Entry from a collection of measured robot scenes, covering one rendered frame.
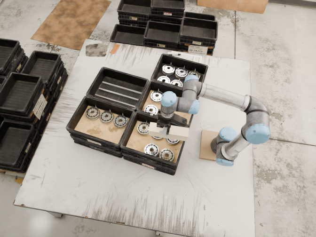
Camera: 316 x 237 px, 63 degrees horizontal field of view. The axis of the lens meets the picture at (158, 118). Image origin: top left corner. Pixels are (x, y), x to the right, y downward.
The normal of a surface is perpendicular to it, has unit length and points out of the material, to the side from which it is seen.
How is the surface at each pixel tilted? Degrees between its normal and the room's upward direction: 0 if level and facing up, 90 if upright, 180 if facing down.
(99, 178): 0
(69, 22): 2
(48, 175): 0
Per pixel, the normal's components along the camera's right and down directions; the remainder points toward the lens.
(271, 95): 0.03, -0.51
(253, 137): -0.15, 0.78
